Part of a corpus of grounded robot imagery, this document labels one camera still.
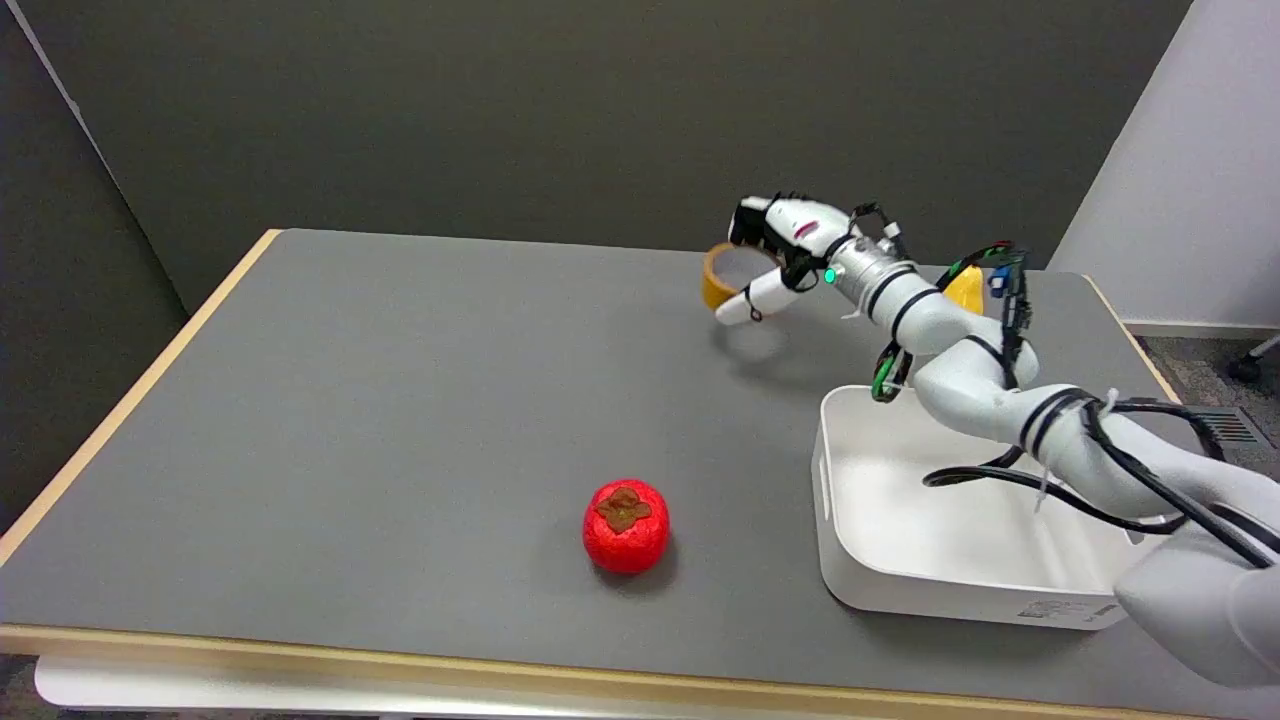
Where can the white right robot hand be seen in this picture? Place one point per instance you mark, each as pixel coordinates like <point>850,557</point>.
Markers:
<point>797,229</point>

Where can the yellow tape roll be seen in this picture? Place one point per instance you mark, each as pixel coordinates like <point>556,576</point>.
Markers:
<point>714,285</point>

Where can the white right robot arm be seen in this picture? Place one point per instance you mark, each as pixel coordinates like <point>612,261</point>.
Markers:
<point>1010,385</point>

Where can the white plastic container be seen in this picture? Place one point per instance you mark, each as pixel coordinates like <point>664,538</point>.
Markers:
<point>940,520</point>

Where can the yellow banana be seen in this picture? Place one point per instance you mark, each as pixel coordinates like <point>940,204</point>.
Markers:
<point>967,292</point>

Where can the red persimmon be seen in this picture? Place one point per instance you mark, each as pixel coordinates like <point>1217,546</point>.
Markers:
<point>626,526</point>

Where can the black chair caster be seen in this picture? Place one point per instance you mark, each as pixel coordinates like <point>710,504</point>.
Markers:
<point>1245,368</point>

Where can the floor vent grille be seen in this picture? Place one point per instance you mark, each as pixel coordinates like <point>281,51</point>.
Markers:
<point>1228,426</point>

